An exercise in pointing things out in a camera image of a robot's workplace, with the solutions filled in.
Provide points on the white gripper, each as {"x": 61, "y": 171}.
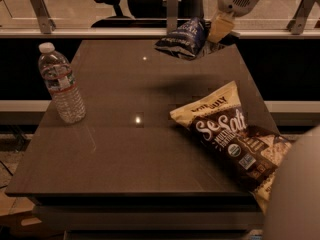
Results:
{"x": 235, "y": 0}

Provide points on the blue chip bag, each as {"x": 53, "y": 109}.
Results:
{"x": 190, "y": 41}

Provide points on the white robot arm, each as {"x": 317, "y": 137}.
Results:
{"x": 293, "y": 212}

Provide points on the yellow brown tortilla chip bag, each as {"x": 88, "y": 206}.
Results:
{"x": 255, "y": 153}

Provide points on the clear plastic water bottle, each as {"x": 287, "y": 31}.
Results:
{"x": 60, "y": 81}

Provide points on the black office chair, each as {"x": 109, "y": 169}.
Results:
{"x": 148, "y": 13}

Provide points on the glass partition panel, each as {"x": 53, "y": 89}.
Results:
{"x": 18, "y": 14}

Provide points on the middle metal partition bracket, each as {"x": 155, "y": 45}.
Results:
{"x": 172, "y": 15}

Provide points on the metal partition bracket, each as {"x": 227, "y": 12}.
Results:
{"x": 172, "y": 15}
{"x": 297, "y": 24}
{"x": 45, "y": 22}

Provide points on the right metal partition bracket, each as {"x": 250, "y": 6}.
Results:
{"x": 297, "y": 24}

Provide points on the left metal partition bracket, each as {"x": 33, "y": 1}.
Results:
{"x": 45, "y": 22}

